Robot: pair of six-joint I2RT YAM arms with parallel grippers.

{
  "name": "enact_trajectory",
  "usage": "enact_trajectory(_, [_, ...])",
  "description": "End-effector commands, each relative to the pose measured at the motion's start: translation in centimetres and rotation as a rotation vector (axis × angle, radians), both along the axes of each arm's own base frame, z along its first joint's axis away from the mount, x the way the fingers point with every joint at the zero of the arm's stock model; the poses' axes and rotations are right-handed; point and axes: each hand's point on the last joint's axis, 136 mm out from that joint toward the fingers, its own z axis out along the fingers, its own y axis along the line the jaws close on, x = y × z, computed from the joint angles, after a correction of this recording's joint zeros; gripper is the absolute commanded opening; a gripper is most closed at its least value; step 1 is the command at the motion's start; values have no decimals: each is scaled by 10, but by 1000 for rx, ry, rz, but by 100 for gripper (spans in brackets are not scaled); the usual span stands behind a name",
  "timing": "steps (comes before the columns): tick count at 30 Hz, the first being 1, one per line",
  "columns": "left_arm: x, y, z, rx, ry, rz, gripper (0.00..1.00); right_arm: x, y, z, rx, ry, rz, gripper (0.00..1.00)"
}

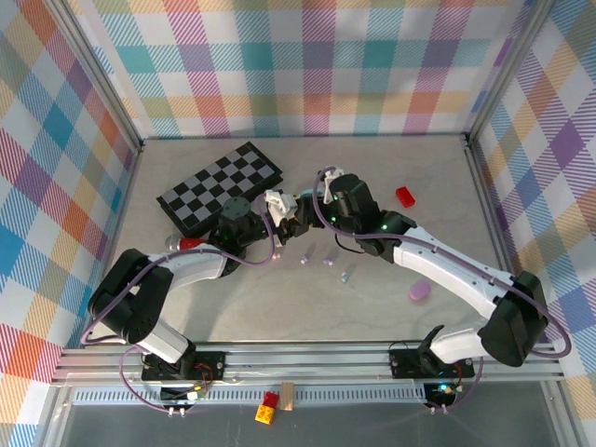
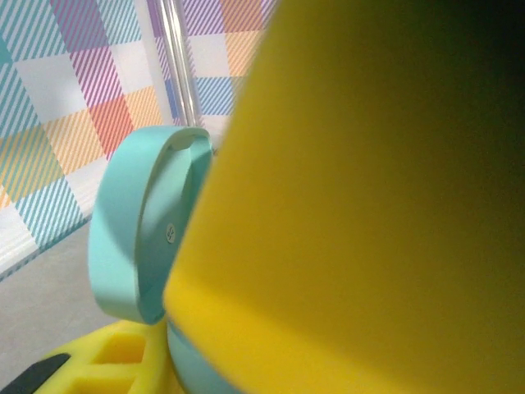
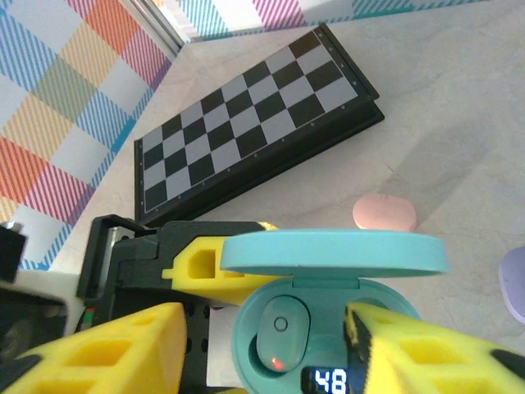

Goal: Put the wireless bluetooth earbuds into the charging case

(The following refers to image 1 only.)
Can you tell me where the orchid purple earbud case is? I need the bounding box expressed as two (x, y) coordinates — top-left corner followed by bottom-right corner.
(408, 279), (432, 303)

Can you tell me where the black grey folding chessboard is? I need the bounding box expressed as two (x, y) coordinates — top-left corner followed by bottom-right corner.
(156, 141), (285, 237)

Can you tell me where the red translucent block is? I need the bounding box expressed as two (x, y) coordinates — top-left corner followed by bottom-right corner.
(394, 185), (417, 209)

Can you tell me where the red marker grey cap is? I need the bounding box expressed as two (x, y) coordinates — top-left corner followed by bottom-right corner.
(164, 235), (209, 252)

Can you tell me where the small wooden block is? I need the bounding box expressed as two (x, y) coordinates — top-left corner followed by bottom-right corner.
(278, 381), (297, 413)

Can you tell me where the small circuit board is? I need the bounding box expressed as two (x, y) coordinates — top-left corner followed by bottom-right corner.
(159, 382), (210, 405)
(424, 381), (463, 405)

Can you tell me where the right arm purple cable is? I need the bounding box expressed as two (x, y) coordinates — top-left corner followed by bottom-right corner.
(312, 165), (573, 414)

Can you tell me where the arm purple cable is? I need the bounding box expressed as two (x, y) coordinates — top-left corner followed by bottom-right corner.
(312, 165), (573, 414)
(81, 197), (280, 414)

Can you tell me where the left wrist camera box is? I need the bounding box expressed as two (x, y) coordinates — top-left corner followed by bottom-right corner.
(262, 188), (300, 230)

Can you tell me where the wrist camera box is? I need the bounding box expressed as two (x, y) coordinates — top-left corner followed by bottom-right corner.
(322, 167), (346, 205)
(262, 188), (300, 230)

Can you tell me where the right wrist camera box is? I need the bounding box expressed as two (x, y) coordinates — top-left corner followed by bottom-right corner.
(322, 167), (346, 205)

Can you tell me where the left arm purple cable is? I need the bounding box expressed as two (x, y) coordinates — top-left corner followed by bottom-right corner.
(81, 197), (280, 414)

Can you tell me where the aluminium side rail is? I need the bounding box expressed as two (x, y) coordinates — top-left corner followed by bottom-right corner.
(83, 137), (146, 348)
(463, 134), (535, 345)

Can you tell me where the aluminium frame rail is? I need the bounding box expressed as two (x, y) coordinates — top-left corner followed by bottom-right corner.
(49, 342), (567, 388)

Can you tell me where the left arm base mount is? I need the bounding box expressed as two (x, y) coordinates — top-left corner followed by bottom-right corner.
(141, 351), (228, 382)

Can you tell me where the slotted grey cable duct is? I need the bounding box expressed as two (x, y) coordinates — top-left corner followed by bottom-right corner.
(73, 388), (430, 406)

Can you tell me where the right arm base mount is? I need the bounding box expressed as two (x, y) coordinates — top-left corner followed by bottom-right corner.
(387, 342), (477, 379)

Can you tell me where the aluminium corner post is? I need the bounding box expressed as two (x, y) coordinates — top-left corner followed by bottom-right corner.
(464, 0), (558, 148)
(44, 0), (145, 155)

